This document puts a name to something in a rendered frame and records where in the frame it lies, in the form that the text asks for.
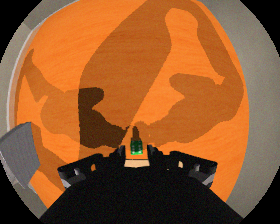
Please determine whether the green die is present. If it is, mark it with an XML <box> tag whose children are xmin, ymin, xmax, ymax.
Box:
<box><xmin>130</xmin><ymin>141</ymin><xmax>143</xmax><ymax>155</ymax></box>

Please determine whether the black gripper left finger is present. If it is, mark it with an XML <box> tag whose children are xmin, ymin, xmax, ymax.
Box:
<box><xmin>57</xmin><ymin>145</ymin><xmax>126</xmax><ymax>190</ymax></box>

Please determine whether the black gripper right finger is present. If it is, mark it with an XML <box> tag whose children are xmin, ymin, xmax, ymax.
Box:
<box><xmin>147</xmin><ymin>144</ymin><xmax>218</xmax><ymax>188</ymax></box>

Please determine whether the tan square mat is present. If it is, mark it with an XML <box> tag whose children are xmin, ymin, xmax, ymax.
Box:
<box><xmin>124</xmin><ymin>159</ymin><xmax>183</xmax><ymax>168</ymax></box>

